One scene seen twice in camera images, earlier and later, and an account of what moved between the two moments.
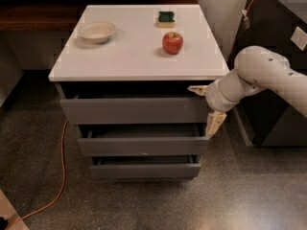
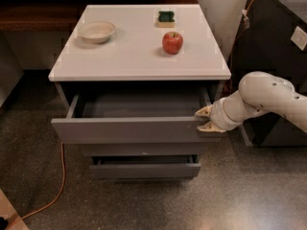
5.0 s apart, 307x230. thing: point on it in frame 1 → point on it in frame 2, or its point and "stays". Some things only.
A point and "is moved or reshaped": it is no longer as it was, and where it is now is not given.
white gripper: (215, 100) → (218, 116)
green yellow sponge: (166, 19) stays
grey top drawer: (132, 109) is moved or reshaped
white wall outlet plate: (299, 37) stays
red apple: (172, 42) stays
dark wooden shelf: (63, 13) stays
